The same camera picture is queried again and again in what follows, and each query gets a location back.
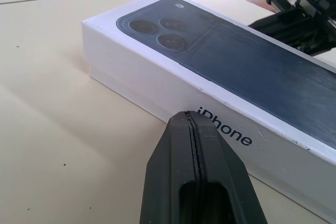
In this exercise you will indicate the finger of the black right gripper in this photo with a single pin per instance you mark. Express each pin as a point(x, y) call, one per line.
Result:
point(302, 30)

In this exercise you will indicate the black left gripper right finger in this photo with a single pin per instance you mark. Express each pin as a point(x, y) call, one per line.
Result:
point(220, 182)

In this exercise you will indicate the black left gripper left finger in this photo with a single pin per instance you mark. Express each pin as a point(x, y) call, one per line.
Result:
point(168, 171)

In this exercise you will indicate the white box lid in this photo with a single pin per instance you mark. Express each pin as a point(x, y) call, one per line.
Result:
point(236, 64)

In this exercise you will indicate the white box base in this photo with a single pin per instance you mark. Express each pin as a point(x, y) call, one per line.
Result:
point(118, 87)

